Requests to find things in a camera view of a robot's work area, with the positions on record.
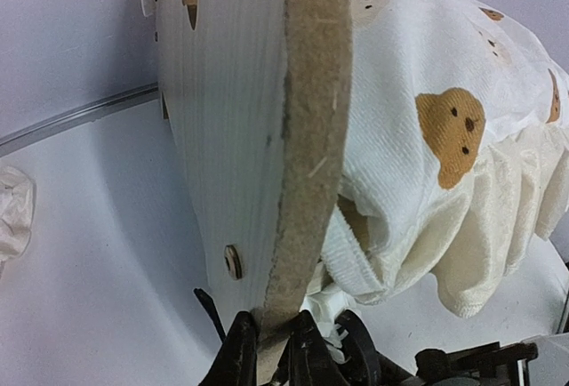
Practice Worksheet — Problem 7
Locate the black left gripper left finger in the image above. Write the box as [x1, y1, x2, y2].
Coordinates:
[202, 311, 257, 386]

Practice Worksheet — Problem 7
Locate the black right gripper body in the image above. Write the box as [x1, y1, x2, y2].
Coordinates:
[341, 310, 569, 386]

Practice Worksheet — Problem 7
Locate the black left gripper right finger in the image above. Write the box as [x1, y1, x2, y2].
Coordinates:
[288, 310, 348, 386]

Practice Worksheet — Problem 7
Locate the wooden pet bed frame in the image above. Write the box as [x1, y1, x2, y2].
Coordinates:
[149, 0, 352, 384]

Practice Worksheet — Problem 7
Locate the small bear print pillow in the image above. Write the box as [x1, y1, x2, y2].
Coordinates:
[1, 166, 36, 271]

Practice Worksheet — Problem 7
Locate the aluminium table edge rail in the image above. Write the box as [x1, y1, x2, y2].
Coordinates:
[1, 83, 158, 156]

